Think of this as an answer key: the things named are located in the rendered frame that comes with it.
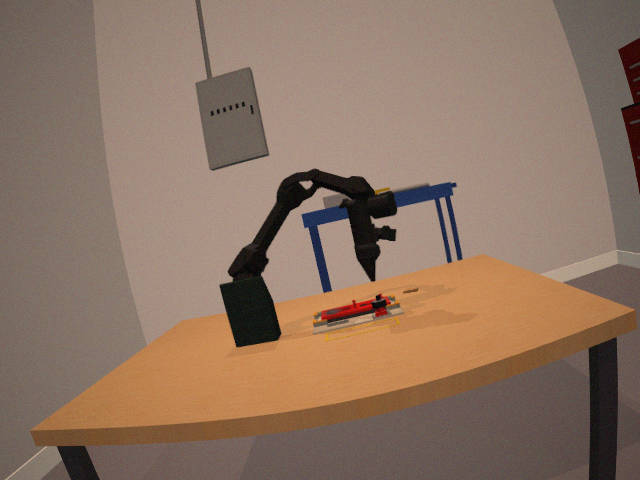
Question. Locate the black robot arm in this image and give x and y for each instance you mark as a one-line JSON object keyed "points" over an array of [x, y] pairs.
{"points": [[252, 260]]}

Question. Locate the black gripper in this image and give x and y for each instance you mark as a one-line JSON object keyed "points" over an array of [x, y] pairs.
{"points": [[367, 251]]}

